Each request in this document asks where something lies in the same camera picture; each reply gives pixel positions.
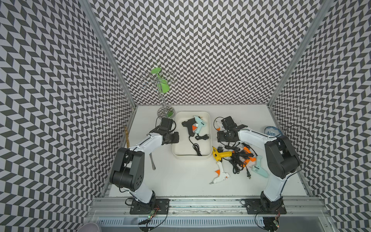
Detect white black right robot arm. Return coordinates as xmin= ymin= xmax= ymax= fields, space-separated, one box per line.
xmin=217 ymin=116 xmax=301 ymax=213

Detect metal file tool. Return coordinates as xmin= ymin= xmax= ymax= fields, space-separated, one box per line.
xmin=149 ymin=153 xmax=156 ymax=170

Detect silver stand green leaves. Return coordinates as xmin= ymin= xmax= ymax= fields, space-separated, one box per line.
xmin=140 ymin=67 xmax=176 ymax=119

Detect mint green glue gun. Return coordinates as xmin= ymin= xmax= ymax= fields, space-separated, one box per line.
xmin=194 ymin=116 xmax=210 ymax=140

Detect aluminium front rail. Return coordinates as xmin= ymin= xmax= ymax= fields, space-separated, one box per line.
xmin=87 ymin=196 xmax=330 ymax=218

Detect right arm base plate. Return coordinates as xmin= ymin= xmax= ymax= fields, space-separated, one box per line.
xmin=242 ymin=198 xmax=287 ymax=215

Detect mint glue gun front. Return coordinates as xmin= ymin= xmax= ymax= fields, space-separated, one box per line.
xmin=251 ymin=156 xmax=269 ymax=178

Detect white glue gun orange trigger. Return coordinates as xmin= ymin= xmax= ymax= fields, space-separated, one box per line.
xmin=215 ymin=125 xmax=224 ymax=131

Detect blue white ceramic bowl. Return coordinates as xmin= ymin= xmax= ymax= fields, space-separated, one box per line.
xmin=264 ymin=126 xmax=283 ymax=138

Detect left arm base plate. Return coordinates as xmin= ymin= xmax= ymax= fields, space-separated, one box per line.
xmin=129 ymin=198 xmax=170 ymax=215

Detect black glue gun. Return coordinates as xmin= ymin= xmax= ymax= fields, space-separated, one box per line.
xmin=182 ymin=118 xmax=202 ymax=157

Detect wooden stick at wall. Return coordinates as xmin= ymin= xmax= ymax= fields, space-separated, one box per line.
xmin=125 ymin=127 xmax=130 ymax=148

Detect yellow glue gun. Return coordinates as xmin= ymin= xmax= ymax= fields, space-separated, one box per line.
xmin=213 ymin=147 xmax=233 ymax=162

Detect white plastic storage box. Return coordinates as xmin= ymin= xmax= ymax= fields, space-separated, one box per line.
xmin=172 ymin=111 xmax=212 ymax=160

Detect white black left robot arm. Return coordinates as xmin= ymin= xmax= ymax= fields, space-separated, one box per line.
xmin=109 ymin=118 xmax=179 ymax=204

